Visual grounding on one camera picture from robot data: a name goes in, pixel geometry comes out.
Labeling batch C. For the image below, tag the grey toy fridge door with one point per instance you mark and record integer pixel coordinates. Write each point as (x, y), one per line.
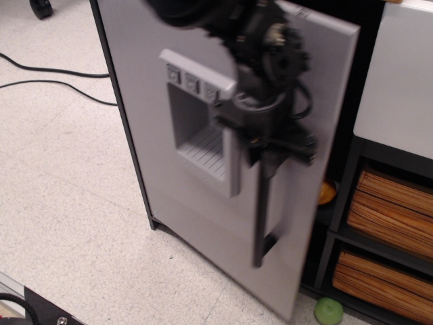
(222, 228)

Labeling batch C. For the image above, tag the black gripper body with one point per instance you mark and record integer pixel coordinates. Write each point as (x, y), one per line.
(271, 125)

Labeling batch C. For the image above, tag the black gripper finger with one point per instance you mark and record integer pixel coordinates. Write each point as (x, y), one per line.
(272, 160)
(253, 155)

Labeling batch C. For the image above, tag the white sink front panel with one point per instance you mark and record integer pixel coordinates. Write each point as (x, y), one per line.
(396, 104)

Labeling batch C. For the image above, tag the wooden striped basket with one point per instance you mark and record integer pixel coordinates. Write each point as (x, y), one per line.
(394, 211)
(385, 286)

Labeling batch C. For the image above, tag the upper wooden striped basket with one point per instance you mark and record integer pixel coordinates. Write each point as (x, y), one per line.
(394, 211)

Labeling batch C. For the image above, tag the lower wooden striped basket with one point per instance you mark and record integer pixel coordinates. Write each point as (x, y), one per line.
(385, 286)

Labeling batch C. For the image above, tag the green toy apple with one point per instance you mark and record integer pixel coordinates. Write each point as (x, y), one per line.
(328, 311)

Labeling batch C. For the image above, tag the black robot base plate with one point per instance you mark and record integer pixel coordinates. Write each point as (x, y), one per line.
(37, 310)

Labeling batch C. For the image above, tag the black bar door handle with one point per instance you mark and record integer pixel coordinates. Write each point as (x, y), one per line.
(263, 242)

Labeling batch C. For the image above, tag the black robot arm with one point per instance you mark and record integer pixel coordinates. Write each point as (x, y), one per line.
(269, 98)

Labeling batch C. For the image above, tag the toy chicken drumstick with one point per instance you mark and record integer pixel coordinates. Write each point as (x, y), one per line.
(327, 193)

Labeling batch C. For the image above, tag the grey water dispenser panel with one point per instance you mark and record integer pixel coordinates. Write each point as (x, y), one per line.
(209, 150)

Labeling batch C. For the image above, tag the black caster wheel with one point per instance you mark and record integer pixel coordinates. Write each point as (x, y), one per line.
(41, 8)

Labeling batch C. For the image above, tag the dark grey fridge cabinet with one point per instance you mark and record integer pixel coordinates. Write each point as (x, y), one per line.
(349, 156)

